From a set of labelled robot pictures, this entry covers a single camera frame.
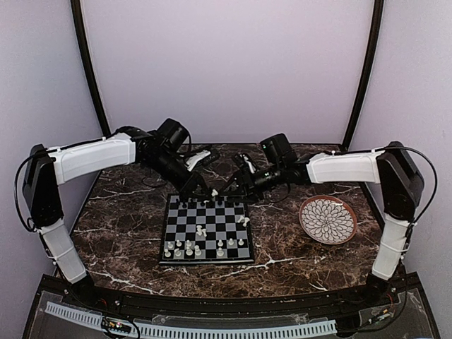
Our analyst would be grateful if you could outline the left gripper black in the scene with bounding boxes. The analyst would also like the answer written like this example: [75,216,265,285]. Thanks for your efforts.
[146,151,213,200]

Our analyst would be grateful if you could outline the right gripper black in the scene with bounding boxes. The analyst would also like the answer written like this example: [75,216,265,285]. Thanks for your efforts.
[219,162,285,203]

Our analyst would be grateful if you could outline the black grey chessboard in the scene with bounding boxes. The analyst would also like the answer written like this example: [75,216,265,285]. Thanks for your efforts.
[159,194,255,266]

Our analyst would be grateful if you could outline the white king piece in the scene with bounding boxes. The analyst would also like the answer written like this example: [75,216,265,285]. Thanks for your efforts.
[194,245,202,256]

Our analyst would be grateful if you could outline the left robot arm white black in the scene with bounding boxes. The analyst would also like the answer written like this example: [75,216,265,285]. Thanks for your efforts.
[13,118,217,308]

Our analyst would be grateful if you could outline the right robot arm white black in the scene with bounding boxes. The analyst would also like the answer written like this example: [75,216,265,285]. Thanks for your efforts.
[222,133,427,307]

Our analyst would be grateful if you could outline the white lying knight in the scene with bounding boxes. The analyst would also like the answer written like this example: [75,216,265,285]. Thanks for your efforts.
[196,225,207,237]

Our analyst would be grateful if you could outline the patterned ceramic plate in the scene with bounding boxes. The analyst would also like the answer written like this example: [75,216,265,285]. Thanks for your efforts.
[299,195,357,245]

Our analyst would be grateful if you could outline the black front table rail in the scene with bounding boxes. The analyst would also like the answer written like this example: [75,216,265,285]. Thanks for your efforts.
[70,278,389,321]

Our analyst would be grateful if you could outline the white slotted cable duct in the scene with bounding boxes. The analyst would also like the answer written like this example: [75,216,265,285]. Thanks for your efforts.
[44,302,337,338]

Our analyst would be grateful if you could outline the left black frame post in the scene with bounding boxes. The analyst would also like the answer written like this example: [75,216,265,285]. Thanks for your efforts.
[70,0,111,136]

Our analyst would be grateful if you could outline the black frame post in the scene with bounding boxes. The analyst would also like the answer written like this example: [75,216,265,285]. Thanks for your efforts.
[341,0,384,150]
[70,0,111,136]

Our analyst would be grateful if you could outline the right black frame post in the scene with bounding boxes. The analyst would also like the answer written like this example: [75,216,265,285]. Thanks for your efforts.
[341,0,384,150]

